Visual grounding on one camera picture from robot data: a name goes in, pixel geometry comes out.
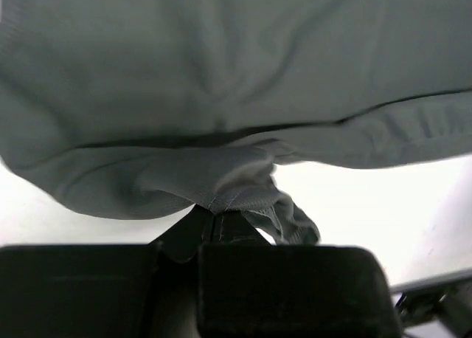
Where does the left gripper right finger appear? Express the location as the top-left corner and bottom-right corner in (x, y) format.
(196, 212), (402, 337)

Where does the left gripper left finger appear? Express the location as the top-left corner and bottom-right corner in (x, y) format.
(1, 207), (214, 337)

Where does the dark grey t shirt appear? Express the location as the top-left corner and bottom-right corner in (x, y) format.
(1, 0), (471, 244)

